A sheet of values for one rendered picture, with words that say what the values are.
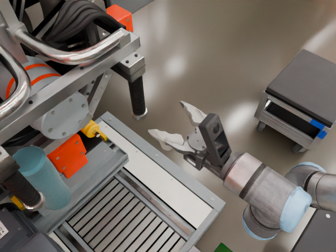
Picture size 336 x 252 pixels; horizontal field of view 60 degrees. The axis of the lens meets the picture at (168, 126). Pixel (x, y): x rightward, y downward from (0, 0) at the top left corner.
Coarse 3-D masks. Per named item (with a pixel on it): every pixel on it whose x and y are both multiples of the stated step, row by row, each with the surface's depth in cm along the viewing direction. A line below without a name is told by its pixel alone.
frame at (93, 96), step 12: (96, 0) 74; (96, 36) 83; (108, 72) 93; (96, 84) 94; (96, 96) 96; (84, 120) 98; (24, 144) 91; (36, 144) 94; (48, 144) 91; (60, 144) 95
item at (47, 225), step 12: (108, 144) 147; (120, 156) 143; (108, 168) 139; (120, 168) 144; (96, 180) 133; (84, 192) 130; (72, 204) 127; (36, 216) 123; (48, 216) 125; (60, 216) 125; (48, 228) 123
